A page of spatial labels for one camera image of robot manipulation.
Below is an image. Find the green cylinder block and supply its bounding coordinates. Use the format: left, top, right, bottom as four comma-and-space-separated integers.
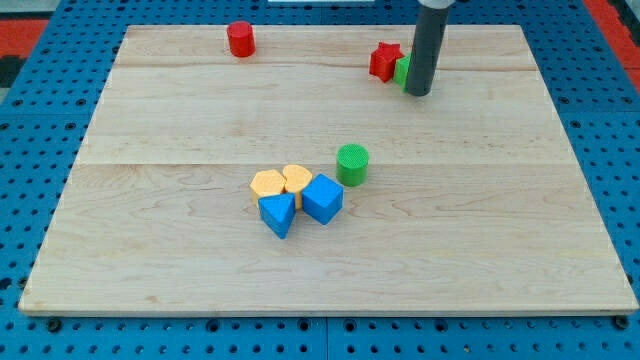
336, 143, 369, 187

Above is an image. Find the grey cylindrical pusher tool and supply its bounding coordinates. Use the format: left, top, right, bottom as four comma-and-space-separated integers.
405, 0, 455, 97

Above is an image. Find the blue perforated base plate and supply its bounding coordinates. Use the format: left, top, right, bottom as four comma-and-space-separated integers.
1, 1, 639, 359

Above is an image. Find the yellow hexagon block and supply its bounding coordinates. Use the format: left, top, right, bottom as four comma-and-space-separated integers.
249, 169, 286, 205

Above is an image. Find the red cylinder block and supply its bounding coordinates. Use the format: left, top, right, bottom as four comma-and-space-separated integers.
226, 20, 256, 58

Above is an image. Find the green star block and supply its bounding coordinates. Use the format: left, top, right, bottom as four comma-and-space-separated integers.
393, 53, 411, 92

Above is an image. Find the blue cube block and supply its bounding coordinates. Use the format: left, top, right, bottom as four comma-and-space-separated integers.
302, 174, 344, 225

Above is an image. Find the red star block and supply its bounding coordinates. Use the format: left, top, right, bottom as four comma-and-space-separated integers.
369, 42, 404, 83

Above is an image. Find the wooden board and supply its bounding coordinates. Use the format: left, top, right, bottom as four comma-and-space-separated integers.
19, 25, 638, 317

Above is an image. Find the yellow heart block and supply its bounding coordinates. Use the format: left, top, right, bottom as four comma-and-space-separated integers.
282, 164, 313, 209

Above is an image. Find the blue triangle block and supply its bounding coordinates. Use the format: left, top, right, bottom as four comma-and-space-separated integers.
258, 193, 296, 239

